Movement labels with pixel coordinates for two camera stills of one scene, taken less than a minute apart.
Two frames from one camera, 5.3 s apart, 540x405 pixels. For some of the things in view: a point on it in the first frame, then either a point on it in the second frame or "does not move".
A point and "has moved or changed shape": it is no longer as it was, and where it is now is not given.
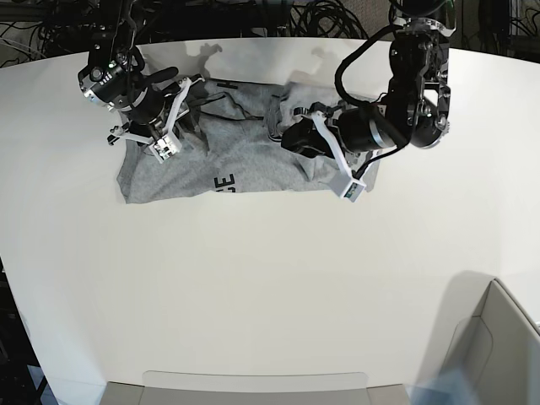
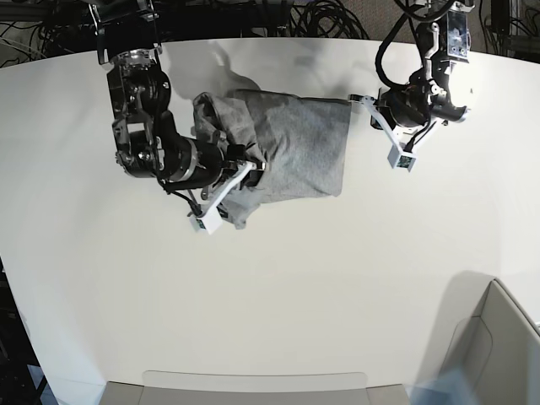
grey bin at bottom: [181, 388] does not move
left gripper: [152, 114] → [205, 159]
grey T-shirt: [227, 147] has moved or changed shape
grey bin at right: [478, 329] does not move
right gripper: [323, 130] → [407, 108]
